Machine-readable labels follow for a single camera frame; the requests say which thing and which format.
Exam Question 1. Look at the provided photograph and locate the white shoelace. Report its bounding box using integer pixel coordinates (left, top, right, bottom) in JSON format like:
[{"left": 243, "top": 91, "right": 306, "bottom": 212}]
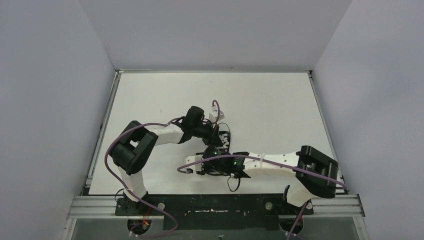
[{"left": 219, "top": 131, "right": 231, "bottom": 152}]

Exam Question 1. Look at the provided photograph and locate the black white canvas sneaker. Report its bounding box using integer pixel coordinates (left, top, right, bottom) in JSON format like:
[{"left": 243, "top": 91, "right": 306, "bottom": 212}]
[{"left": 218, "top": 122, "right": 231, "bottom": 154}]

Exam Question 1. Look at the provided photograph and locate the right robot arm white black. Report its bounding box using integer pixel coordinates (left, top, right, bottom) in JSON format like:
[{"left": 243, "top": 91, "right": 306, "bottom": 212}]
[{"left": 195, "top": 145, "right": 339, "bottom": 214}]

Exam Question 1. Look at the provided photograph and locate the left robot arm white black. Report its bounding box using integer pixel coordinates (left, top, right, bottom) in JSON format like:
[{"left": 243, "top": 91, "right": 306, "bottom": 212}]
[{"left": 104, "top": 106, "right": 231, "bottom": 214}]

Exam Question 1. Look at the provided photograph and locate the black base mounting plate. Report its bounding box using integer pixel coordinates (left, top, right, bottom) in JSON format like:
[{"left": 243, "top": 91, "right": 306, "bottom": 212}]
[{"left": 114, "top": 193, "right": 314, "bottom": 231}]

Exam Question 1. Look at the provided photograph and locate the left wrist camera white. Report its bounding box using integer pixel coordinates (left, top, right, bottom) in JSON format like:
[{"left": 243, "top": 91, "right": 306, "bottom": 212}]
[{"left": 208, "top": 111, "right": 225, "bottom": 123}]

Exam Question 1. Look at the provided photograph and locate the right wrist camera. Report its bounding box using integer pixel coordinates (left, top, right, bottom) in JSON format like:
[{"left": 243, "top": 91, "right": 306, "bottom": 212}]
[{"left": 184, "top": 155, "right": 203, "bottom": 175}]

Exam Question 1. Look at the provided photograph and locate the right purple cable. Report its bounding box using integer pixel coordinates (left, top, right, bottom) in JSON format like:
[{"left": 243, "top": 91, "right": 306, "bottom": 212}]
[{"left": 176, "top": 154, "right": 349, "bottom": 240}]

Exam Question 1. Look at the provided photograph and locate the aluminium frame rail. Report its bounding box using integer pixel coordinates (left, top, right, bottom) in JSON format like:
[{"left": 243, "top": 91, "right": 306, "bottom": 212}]
[{"left": 67, "top": 194, "right": 365, "bottom": 219}]

